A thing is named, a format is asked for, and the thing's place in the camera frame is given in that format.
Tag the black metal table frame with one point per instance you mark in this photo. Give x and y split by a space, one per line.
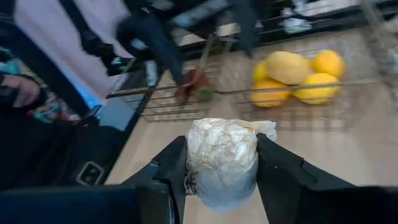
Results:
342 23

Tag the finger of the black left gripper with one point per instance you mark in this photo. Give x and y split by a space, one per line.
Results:
174 65

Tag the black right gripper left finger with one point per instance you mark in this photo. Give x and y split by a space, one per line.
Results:
149 199

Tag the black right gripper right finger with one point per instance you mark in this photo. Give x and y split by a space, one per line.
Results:
295 196

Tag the black case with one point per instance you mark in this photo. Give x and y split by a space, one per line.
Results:
62 155

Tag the red pepper green stem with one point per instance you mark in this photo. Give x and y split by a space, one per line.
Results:
194 82

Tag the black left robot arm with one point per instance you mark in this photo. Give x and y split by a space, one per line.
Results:
245 28

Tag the person's hand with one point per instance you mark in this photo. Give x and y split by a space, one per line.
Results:
21 90

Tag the yellow lemon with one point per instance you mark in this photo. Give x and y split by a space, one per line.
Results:
329 62
287 67
317 91
258 72

